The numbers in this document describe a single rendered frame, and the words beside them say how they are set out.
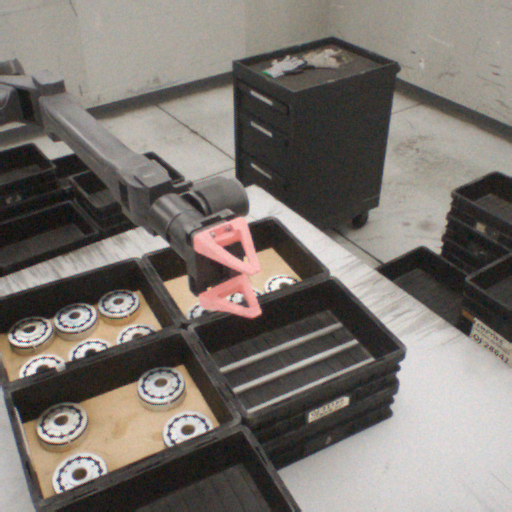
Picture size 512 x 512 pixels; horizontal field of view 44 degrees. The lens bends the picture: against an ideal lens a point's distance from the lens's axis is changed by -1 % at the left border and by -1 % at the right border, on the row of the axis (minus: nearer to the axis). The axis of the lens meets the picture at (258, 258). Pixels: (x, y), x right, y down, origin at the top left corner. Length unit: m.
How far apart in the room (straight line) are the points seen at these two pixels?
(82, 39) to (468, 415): 3.56
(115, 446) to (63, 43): 3.41
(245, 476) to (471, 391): 0.65
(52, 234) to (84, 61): 1.96
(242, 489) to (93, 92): 3.67
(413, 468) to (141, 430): 0.60
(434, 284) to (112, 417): 1.62
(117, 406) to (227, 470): 0.29
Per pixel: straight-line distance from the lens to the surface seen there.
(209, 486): 1.29
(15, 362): 1.58
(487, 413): 1.64
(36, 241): 2.77
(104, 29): 4.53
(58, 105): 1.13
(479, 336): 2.25
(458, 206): 2.66
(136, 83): 4.73
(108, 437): 1.38
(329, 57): 3.07
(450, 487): 1.49
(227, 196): 0.83
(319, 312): 1.61
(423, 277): 2.69
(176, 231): 0.78
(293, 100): 2.65
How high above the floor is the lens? 1.91
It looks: 37 degrees down
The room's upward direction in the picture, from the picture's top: straight up
